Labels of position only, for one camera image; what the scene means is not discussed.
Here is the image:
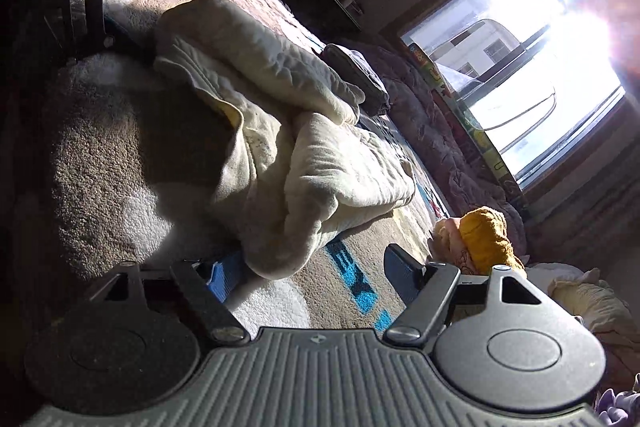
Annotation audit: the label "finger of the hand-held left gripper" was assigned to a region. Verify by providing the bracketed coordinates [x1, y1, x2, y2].
[80, 0, 118, 55]

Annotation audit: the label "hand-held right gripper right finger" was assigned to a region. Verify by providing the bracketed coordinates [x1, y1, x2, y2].
[381, 243, 547, 343]

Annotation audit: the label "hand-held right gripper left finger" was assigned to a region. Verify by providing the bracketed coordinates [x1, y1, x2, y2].
[82, 256, 251, 343]

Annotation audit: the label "cream fleece garment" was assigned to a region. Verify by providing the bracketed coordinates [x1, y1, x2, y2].
[152, 0, 417, 280]

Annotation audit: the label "grey folded clothes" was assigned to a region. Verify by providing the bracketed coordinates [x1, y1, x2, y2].
[321, 43, 392, 116]

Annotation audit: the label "pink folded garment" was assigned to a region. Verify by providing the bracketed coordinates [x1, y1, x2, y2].
[431, 217, 476, 267]

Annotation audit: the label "yellow knit sweater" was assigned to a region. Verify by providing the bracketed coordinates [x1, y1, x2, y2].
[459, 206, 527, 277]

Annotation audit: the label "purple quilt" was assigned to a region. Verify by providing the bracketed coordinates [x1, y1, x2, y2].
[344, 38, 532, 254]

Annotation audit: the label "colourful alphabet foam mat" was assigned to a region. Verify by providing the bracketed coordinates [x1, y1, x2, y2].
[406, 41, 532, 220]

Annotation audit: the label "cream rolled quilt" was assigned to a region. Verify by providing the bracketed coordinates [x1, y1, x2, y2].
[546, 267, 640, 350]

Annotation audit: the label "window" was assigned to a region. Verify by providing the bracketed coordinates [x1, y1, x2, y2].
[399, 0, 627, 194]

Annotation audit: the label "light purple cloth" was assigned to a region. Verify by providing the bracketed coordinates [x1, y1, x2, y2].
[594, 372, 640, 427]

